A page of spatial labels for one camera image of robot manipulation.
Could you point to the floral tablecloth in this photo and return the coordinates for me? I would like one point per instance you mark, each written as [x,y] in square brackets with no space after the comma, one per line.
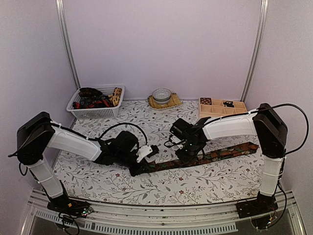
[90,181]

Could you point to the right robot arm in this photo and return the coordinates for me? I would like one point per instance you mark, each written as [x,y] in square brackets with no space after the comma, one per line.
[244,137]

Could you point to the front metal rail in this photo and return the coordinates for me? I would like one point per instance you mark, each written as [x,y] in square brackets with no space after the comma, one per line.
[119,219]

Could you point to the white plastic basket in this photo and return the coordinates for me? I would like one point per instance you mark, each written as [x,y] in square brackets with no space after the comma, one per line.
[109,112]

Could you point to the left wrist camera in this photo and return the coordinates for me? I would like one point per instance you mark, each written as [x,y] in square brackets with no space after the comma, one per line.
[145,153]

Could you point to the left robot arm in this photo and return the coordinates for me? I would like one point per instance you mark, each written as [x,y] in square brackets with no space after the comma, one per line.
[41,133]

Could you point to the brown green patterned tie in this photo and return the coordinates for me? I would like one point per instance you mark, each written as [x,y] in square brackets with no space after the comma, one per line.
[213,156]

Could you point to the rolled black tie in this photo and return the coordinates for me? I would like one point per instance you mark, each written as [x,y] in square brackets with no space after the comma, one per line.
[227,103]

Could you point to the metal frame post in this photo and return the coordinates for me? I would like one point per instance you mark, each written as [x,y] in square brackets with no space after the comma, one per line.
[256,48]
[65,36]

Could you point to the left metal frame post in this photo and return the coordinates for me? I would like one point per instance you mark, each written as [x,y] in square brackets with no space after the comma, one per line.
[65,36]

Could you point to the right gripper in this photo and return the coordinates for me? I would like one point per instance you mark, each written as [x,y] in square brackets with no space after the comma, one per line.
[187,158]

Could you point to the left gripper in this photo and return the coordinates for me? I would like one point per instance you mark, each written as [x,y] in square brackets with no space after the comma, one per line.
[144,165]

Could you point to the wooden compartment box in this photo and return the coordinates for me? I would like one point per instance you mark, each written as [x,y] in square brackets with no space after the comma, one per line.
[217,109]

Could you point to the rolled dark patterned tie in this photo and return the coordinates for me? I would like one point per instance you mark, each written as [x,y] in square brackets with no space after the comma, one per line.
[205,101]

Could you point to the yellow spotted tie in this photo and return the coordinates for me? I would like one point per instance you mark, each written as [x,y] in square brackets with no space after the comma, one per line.
[115,96]

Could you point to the yellow woven mat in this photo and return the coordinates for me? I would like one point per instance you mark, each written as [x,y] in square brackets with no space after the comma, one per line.
[173,101]

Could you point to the right metal frame post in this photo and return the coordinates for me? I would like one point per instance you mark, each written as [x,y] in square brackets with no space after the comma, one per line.
[256,48]

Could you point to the dark red patterned tie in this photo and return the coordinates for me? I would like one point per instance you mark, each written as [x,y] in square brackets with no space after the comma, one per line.
[90,98]

